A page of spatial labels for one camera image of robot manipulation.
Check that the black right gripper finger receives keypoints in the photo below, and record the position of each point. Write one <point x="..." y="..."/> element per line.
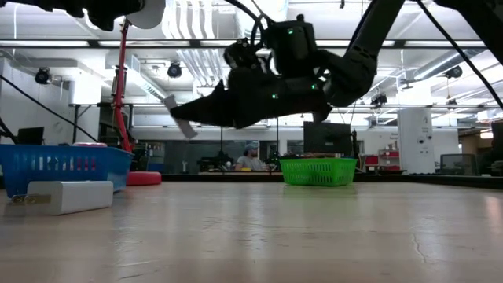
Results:
<point x="222" y="91"/>
<point x="204" y="112"/>

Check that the white wall charger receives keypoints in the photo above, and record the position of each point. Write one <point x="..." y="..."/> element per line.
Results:
<point x="74" y="196"/>

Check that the black background robot arm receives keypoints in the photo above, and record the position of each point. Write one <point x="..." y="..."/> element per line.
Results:
<point x="214" y="161"/>

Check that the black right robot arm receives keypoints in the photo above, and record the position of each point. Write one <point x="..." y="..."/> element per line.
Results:
<point x="361" y="67"/>

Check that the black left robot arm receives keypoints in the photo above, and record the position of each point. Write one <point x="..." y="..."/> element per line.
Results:
<point x="110" y="12"/>

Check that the black ceiling spotlight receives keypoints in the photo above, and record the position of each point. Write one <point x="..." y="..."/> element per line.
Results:
<point x="42" y="76"/>
<point x="454" y="72"/>
<point x="175" y="70"/>

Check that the black monitor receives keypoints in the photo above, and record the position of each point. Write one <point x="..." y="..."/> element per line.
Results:
<point x="30" y="135"/>
<point x="326" y="137"/>

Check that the person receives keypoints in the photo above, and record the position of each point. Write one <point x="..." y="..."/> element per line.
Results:
<point x="251" y="162"/>
<point x="491" y="162"/>

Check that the green plastic basket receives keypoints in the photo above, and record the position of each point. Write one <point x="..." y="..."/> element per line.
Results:
<point x="318" y="172"/>

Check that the red desk lamp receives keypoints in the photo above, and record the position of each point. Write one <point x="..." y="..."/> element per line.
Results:
<point x="143" y="178"/>

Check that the blue plastic basket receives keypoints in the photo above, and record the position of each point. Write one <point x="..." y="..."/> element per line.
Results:
<point x="110" y="169"/>

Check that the red shelf cart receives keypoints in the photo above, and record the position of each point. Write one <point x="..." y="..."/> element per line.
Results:
<point x="389" y="159"/>

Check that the white round column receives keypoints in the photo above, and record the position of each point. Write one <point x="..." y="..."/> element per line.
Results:
<point x="415" y="141"/>

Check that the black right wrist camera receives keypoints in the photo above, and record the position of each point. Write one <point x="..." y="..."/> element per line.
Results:
<point x="240" y="53"/>

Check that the black aluminium rig frame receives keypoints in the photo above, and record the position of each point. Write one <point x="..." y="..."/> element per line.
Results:
<point x="59" y="43"/>

